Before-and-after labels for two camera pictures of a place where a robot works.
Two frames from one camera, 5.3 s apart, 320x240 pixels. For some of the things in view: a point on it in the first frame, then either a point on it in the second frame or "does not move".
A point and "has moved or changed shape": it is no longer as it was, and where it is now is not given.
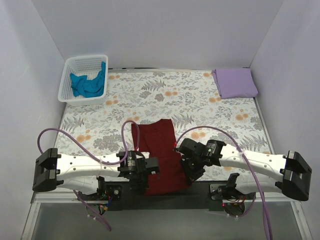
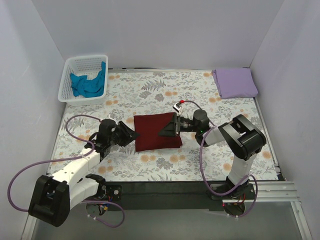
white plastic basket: [83, 81] does not move
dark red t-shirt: [157, 137] has moved or changed shape
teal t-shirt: [89, 88] does not move
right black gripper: [193, 168] → [177, 125]
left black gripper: [139, 182] → [122, 133]
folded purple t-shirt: [235, 82] does not move
